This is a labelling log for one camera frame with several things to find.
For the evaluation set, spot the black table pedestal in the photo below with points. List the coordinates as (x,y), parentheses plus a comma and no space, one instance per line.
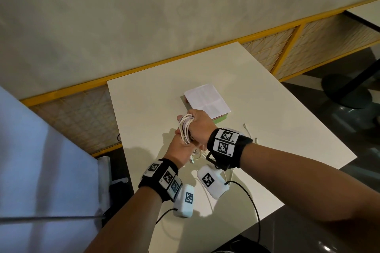
(347,92)

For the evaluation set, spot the person's left forearm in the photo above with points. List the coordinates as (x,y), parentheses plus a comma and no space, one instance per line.
(124,223)

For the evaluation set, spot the person's right hand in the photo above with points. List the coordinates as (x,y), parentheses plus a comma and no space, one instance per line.
(203,128)

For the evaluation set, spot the white folded paper sheet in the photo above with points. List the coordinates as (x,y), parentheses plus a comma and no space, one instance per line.
(207,100)

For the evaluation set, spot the grey metal rod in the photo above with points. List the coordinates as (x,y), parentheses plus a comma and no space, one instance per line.
(50,219)

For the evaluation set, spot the black marker wristband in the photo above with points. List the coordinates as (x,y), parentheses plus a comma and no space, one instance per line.
(242,150)
(150,184)

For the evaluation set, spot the person's right forearm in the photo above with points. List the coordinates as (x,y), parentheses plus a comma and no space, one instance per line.
(311,184)

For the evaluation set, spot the black left marker wristband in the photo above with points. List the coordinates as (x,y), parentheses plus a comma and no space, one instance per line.
(150,184)

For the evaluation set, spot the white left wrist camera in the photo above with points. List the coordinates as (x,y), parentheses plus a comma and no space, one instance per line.
(181,208)

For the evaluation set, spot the person's left hand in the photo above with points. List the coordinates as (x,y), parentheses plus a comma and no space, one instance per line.
(178,152)

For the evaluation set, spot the white black-edged table top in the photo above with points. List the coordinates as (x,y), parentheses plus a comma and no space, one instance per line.
(366,12)

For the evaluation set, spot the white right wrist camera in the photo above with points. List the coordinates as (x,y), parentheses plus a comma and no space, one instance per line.
(218,189)

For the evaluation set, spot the black right marker wristband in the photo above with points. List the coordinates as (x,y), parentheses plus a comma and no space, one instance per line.
(242,150)

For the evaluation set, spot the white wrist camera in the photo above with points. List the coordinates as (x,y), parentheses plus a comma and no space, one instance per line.
(181,208)
(218,189)

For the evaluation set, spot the black bag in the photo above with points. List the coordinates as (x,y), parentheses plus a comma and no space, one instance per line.
(118,199)

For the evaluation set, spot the person's black trousers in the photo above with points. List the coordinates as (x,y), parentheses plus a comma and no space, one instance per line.
(240,245)

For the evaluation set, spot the yellow framed mesh partition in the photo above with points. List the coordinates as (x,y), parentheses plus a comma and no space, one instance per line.
(326,39)

